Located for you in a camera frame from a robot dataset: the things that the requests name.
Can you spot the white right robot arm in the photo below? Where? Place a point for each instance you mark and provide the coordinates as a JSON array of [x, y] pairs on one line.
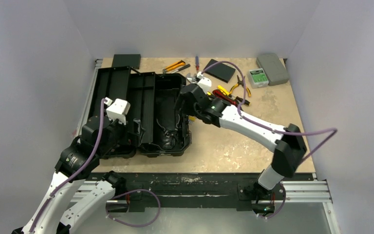
[[286, 143]]

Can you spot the black flat box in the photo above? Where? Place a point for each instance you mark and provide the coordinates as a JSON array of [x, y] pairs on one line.
[[220, 71]]

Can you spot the yellow handled screwdriver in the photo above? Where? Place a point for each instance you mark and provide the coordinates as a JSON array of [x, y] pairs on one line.
[[227, 93]]

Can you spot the red handled adjustable wrench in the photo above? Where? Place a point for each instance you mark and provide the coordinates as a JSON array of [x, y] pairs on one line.
[[191, 78]]

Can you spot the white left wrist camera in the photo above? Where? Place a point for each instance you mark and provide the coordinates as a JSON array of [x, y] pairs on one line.
[[117, 109]]

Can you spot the red blue screwdriver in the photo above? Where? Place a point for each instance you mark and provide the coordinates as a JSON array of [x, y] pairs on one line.
[[197, 64]]

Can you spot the green labelled clear box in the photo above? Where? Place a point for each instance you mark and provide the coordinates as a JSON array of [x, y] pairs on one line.
[[257, 78]]

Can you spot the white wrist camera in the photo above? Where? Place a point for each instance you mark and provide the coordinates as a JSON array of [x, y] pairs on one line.
[[204, 83], [117, 109]]

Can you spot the aluminium rail frame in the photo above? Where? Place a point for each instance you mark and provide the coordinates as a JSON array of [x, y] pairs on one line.
[[298, 207]]

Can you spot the black network switch box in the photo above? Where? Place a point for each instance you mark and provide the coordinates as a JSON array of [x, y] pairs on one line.
[[129, 60]]

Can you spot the grey plastic case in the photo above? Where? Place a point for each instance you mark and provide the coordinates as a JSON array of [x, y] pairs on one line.
[[274, 70]]

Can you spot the red black handled tool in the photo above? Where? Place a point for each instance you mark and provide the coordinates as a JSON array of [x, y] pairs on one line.
[[221, 95]]

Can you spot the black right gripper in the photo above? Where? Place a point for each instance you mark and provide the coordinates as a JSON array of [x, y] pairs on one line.
[[187, 90]]

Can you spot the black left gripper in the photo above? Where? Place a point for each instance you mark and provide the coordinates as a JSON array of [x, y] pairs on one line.
[[128, 137]]

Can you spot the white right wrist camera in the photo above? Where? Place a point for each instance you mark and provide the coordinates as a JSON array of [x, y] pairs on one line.
[[204, 83]]

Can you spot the black plastic toolbox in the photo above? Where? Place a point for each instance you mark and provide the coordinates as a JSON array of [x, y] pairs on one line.
[[152, 97]]

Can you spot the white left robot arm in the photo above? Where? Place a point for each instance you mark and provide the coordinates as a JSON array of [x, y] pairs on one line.
[[54, 216]]

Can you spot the yellow utility knife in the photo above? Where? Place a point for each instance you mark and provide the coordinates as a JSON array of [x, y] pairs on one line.
[[173, 66]]

